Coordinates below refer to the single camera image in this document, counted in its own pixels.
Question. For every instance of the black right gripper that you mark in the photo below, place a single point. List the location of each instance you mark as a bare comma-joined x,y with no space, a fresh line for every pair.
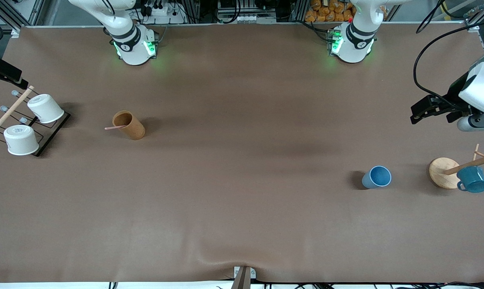
1,70

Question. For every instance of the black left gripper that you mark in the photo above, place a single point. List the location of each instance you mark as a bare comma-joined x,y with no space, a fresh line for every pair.
455,97

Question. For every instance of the blue plastic cup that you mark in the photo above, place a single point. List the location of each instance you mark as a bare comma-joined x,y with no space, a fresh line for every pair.
376,177

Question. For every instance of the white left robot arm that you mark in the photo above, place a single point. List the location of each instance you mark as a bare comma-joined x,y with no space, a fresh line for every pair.
358,40

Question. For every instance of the white paper cup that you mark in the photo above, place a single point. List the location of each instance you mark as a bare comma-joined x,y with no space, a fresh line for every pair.
45,108
21,139

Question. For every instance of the bamboo wooden cup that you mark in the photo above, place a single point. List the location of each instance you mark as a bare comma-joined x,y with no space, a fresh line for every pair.
131,126

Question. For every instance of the wooden mug tree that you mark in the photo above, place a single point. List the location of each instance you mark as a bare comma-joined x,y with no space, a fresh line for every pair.
444,172

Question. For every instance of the teal enamel mug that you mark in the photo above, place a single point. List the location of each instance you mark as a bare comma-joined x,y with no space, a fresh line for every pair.
472,179

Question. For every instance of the orange toy bread pile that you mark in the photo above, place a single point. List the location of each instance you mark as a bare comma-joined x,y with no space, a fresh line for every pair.
330,11

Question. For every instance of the white power strip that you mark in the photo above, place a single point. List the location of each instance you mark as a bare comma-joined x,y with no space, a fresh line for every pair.
163,10

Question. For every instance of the white connector block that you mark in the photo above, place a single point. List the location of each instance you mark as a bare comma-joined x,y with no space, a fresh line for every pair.
248,18

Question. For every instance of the brown table mat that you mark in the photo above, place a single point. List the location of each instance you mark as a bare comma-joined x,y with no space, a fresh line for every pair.
242,200

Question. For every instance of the metal table edge bracket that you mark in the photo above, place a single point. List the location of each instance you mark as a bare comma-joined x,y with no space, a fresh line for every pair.
244,277

